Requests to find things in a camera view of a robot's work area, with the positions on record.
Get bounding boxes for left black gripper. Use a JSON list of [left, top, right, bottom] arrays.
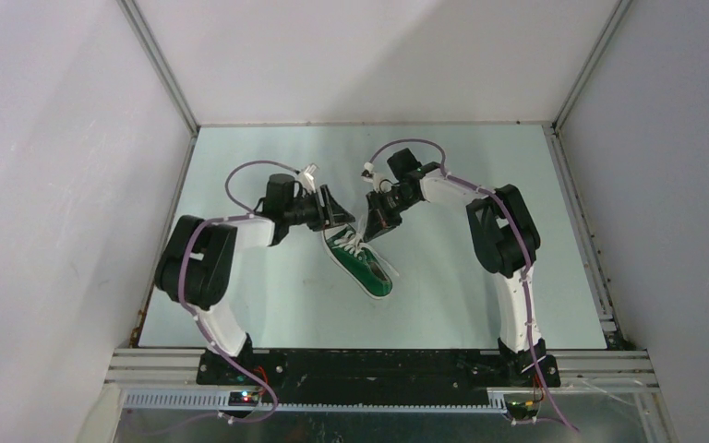
[[284, 185, 355, 233]]

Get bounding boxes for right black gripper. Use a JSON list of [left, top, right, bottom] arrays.
[[365, 186, 420, 243]]

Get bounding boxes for white shoelace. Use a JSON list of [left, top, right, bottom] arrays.
[[322, 224, 400, 284]]

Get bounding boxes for green canvas sneaker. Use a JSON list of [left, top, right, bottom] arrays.
[[321, 224, 393, 300]]

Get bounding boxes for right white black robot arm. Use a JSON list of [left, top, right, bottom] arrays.
[[361, 149, 547, 387]]

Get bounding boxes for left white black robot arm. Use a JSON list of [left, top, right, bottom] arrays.
[[154, 174, 355, 385]]

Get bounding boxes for left controller board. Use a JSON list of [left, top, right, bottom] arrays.
[[227, 390, 261, 407]]

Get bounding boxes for controller board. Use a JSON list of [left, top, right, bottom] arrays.
[[227, 390, 261, 407], [505, 401, 542, 422]]

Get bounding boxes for right controller board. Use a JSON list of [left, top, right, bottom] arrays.
[[505, 401, 542, 422]]

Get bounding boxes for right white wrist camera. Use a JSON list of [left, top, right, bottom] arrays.
[[361, 162, 393, 194]]

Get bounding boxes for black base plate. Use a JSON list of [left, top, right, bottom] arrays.
[[196, 349, 561, 405]]

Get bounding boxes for grey slotted cable duct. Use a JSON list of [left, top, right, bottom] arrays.
[[123, 389, 507, 414]]

